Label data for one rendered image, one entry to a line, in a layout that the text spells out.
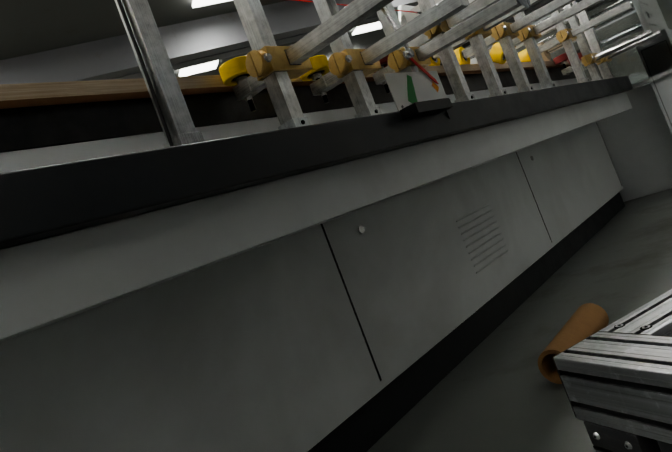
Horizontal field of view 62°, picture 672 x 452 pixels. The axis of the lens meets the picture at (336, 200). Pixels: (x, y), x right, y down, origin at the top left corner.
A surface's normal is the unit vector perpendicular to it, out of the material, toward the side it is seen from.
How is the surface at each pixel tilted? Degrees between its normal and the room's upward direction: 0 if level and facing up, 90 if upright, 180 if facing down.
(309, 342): 90
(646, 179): 90
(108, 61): 90
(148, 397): 90
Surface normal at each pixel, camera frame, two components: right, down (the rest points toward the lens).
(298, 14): 0.33, -0.17
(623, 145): -0.61, 0.20
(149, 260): 0.70, -0.29
